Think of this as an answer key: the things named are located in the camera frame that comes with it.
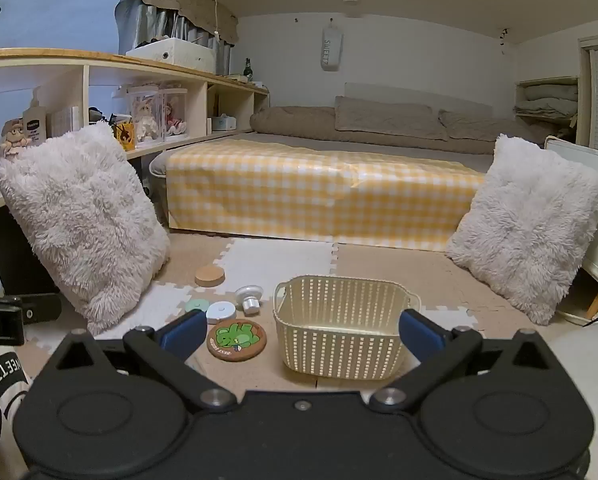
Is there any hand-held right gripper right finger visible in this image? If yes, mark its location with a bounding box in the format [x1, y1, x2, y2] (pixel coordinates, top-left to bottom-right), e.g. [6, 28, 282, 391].
[369, 309, 554, 413]

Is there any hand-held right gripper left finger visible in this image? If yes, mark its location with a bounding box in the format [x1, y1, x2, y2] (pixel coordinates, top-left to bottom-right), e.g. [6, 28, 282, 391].
[49, 309, 237, 413]

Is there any cork coaster with green frog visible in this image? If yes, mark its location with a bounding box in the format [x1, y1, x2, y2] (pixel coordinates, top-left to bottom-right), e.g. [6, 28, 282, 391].
[206, 321, 268, 361]

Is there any cream plastic slotted basket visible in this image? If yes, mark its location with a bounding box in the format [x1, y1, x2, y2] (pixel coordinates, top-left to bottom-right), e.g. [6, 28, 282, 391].
[273, 275, 421, 381]

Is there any round white plastic case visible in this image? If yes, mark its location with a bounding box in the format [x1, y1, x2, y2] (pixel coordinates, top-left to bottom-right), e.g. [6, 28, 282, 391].
[205, 301, 238, 325]

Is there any round wooden coaster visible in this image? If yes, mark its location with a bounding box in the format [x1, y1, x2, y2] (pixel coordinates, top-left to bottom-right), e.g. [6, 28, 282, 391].
[194, 265, 226, 288]

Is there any white and silver knob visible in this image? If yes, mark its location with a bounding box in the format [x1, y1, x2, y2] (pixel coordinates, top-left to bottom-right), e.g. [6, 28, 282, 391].
[235, 285, 265, 314]

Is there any foam puzzle floor mat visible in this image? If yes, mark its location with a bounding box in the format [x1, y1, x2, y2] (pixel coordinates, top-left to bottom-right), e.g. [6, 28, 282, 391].
[26, 232, 560, 391]

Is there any fluffy white pillow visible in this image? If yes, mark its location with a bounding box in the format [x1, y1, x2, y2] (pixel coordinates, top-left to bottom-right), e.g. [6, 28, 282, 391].
[0, 122, 171, 336]
[445, 134, 598, 325]

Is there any grey mattress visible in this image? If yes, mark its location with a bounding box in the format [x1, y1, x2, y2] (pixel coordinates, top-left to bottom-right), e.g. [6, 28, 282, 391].
[149, 131, 500, 178]

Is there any yellow checkered cover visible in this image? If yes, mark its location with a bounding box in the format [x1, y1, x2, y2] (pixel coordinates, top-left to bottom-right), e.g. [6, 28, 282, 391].
[165, 139, 487, 252]

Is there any cartoon figurine with glasses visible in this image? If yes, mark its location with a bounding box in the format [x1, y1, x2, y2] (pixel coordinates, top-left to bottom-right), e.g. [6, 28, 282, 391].
[0, 119, 30, 158]

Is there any yellow box with rabbit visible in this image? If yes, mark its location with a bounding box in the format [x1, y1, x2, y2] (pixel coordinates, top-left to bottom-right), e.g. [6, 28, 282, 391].
[115, 121, 135, 152]

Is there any white pump lotion bottle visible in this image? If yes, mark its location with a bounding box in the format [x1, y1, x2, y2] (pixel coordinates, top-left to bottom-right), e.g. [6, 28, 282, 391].
[22, 87, 47, 142]

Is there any beige bed pillow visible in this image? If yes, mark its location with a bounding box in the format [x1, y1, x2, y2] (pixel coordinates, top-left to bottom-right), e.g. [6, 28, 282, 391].
[439, 110, 550, 143]
[335, 96, 448, 141]

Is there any clear case with cream doll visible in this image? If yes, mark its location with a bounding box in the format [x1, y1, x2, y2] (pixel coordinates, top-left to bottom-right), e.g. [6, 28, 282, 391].
[128, 86, 166, 148]

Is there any long brown bolster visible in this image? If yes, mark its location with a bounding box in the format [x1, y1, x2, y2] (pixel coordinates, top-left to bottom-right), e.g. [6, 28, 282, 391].
[250, 106, 340, 136]

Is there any long wooden shelf unit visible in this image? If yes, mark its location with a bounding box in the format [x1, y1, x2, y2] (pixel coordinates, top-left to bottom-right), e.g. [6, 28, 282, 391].
[0, 49, 271, 216]

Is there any white storage box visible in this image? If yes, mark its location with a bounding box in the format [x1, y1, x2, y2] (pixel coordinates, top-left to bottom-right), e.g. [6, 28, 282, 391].
[126, 37, 216, 73]

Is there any white hanging pouch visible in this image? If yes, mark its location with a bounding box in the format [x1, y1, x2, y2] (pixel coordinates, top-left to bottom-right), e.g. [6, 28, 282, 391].
[321, 22, 343, 72]

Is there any silver curtain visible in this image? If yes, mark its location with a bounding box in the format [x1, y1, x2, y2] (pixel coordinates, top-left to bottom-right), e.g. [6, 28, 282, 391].
[114, 0, 237, 73]

